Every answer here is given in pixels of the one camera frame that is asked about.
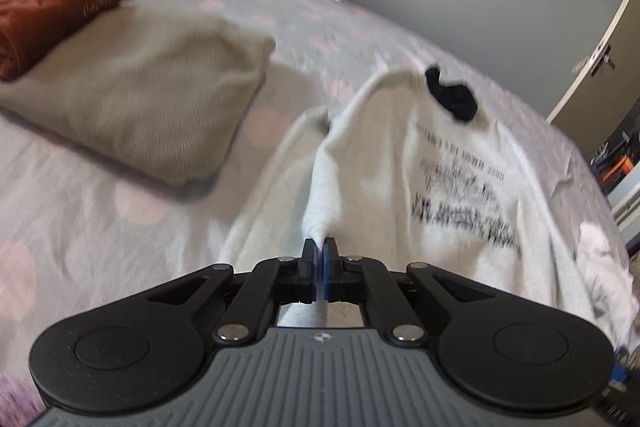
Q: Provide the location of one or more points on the white garment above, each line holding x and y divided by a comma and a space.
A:
595, 252

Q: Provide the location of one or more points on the cream door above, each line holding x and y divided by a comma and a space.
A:
600, 87

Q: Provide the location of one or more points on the orange chair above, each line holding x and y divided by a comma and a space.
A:
615, 167

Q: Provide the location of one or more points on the light grey printed sweatshirt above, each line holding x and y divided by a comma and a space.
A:
400, 167

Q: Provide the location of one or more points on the purple fuzzy cloth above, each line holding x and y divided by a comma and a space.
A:
15, 394

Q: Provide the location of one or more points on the bed with pink dotted sheet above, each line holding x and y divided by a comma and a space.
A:
75, 217

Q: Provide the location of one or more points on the beige knit garment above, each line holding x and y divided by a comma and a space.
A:
150, 97

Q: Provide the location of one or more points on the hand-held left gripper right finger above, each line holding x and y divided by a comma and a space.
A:
328, 267

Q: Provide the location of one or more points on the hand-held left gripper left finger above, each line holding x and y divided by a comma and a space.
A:
311, 267

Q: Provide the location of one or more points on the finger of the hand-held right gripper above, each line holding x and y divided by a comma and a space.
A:
622, 367

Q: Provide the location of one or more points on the rust red garment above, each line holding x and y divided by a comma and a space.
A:
45, 7

